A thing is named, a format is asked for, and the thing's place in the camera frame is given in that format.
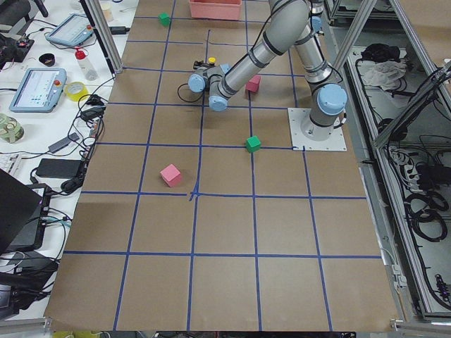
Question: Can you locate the clear bottle red cap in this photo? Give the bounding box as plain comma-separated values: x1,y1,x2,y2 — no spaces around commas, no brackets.
75,47,98,81

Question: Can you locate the aluminium frame post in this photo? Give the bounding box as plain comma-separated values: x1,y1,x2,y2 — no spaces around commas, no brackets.
79,0,123,75

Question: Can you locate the teach pendant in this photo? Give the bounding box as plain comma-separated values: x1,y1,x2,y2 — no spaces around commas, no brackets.
46,13,94,47
9,68,67,113

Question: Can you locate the black laptop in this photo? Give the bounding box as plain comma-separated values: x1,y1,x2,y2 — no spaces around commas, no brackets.
1,170,50,254

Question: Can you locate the black small bowl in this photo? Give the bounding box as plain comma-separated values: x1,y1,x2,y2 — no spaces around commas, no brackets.
38,53,56,67

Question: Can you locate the pink plastic bin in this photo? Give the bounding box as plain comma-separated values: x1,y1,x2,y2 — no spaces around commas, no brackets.
189,0,242,20

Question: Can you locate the green cube centre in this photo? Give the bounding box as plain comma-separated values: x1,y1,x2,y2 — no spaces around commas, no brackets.
245,135,261,154

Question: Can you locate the pink cube near arm base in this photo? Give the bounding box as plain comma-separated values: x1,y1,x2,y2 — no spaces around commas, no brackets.
245,75,261,93

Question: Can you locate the green tape dispenser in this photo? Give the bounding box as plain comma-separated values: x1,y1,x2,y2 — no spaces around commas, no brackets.
0,113,25,144

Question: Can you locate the white cloth rag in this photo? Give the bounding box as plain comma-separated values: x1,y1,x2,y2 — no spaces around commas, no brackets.
362,61,407,90

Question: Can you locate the green cube far corner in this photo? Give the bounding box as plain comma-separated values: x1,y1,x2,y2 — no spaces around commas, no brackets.
158,12,171,27

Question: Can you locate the pink cube tilted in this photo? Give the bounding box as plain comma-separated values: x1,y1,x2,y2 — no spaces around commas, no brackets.
160,163,183,187

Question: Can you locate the teach pendant lower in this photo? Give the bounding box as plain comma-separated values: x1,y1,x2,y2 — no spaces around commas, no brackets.
9,68,67,113

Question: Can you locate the black power adapter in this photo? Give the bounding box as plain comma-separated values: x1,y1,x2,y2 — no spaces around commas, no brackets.
36,158,81,179

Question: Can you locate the teach pendant upper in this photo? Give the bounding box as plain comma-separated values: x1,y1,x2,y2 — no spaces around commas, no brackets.
46,13,94,47

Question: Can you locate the yellow tape roll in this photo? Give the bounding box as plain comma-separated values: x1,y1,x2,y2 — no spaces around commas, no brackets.
64,82,89,102

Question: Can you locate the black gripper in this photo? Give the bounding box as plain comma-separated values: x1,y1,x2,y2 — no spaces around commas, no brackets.
193,61,214,75

